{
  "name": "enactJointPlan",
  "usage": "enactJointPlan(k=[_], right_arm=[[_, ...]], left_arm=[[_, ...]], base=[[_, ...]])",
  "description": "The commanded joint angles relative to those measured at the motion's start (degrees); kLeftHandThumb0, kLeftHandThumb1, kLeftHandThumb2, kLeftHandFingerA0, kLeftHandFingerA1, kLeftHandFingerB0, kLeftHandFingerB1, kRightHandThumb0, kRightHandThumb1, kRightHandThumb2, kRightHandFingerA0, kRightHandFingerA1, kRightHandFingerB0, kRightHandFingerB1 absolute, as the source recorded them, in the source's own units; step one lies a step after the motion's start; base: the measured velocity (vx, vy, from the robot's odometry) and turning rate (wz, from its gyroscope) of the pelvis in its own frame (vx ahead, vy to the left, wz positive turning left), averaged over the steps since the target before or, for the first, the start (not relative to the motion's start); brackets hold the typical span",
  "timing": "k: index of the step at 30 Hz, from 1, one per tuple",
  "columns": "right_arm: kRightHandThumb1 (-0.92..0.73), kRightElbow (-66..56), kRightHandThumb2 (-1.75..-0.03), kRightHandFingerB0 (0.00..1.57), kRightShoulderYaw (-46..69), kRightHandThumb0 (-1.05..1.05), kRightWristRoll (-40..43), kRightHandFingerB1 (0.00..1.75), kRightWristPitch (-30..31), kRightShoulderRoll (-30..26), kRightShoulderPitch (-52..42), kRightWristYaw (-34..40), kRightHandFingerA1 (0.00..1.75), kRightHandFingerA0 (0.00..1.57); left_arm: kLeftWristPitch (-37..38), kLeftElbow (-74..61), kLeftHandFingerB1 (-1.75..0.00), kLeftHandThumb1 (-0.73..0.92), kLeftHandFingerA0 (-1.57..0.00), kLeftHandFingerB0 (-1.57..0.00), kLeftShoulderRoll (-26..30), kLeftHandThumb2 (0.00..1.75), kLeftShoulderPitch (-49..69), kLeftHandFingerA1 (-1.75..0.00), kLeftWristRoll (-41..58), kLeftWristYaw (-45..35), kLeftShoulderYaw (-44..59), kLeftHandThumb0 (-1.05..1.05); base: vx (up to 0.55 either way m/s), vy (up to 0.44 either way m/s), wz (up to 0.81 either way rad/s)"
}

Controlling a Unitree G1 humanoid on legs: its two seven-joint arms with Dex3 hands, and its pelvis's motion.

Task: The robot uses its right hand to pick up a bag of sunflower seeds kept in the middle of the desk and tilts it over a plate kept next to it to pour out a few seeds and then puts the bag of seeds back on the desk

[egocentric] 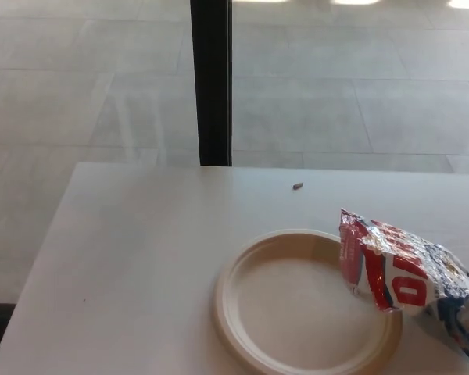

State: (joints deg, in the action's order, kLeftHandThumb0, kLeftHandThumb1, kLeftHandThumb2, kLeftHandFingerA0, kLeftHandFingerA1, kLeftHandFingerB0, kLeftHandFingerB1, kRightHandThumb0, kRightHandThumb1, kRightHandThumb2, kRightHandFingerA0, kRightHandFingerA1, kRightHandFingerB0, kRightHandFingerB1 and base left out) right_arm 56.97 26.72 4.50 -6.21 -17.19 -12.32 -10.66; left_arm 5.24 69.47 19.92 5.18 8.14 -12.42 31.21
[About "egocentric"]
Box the black window frame post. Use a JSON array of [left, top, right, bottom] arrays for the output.
[[190, 0, 234, 167]]

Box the red white sunflower seed bag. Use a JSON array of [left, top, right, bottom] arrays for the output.
[[338, 206, 469, 363]]

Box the cream round paper plate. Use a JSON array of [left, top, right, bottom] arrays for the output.
[[213, 229, 404, 375]]

